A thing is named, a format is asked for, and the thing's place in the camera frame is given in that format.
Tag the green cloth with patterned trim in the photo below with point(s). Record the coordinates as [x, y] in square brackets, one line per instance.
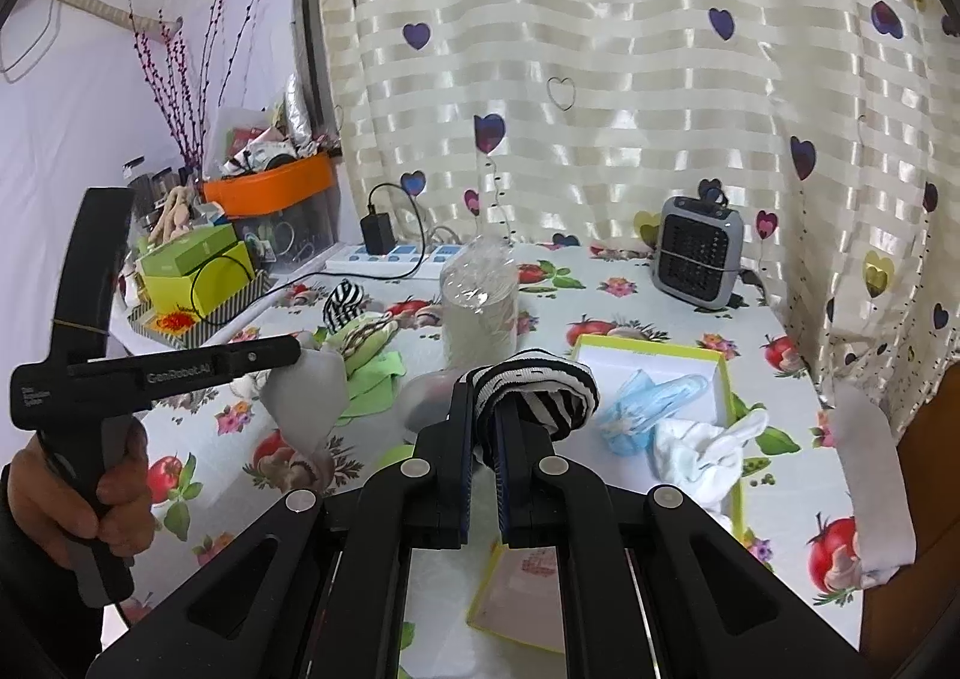
[364, 337]

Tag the long white packet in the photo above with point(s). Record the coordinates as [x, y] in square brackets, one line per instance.
[874, 484]

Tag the purple decorative branches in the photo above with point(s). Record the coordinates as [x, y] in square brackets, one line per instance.
[187, 124]

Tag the pale blue cloth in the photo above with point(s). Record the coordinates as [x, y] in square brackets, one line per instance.
[307, 401]

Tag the tall clear plastic jar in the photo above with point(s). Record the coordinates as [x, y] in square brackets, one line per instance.
[480, 319]

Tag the dark green carton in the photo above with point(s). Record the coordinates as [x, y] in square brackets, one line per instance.
[187, 247]

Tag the clear printed plastic bag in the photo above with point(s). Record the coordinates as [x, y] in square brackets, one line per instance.
[525, 581]

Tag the grey chevron pattern box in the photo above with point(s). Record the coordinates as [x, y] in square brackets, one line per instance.
[232, 307]

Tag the black white striped sock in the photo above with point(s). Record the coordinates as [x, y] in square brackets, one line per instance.
[540, 386]
[343, 304]

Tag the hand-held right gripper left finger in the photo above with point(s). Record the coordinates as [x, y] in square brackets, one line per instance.
[454, 484]

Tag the small grey space heater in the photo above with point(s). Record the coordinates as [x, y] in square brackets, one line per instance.
[697, 251]

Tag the person's left hand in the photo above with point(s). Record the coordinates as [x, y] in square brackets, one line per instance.
[37, 499]

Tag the wooden mannequin figure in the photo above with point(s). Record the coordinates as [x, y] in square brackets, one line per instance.
[176, 206]

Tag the assorted packet pile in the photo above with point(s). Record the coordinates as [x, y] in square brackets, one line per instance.
[262, 150]

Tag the white blue power strip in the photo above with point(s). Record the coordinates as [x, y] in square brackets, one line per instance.
[405, 257]

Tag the cream heart print curtain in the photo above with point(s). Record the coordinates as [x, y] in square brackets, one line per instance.
[600, 86]

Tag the brown wooden cabinet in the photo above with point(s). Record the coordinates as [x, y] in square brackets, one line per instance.
[930, 461]

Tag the person's left forearm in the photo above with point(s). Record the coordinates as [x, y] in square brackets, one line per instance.
[37, 619]

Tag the orange lid storage box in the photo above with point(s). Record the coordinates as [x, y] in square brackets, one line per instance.
[270, 187]

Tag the lime green cardboard box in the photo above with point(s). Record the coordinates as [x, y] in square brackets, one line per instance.
[645, 356]

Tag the fruit print tablecloth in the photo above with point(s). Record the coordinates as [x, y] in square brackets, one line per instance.
[675, 326]

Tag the yellow green carton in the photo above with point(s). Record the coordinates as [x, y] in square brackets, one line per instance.
[169, 289]

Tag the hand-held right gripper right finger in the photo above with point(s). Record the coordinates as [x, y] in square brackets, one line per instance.
[514, 491]

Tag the blue face mask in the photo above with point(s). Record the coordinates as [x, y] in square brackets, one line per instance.
[645, 416]

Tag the grey window frame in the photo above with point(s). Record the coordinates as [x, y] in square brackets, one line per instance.
[307, 26]

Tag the black charger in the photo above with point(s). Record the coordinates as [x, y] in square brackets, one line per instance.
[377, 232]

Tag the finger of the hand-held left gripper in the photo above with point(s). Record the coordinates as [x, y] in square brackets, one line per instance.
[247, 358]

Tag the green sock with teal print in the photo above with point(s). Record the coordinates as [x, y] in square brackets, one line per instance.
[379, 386]

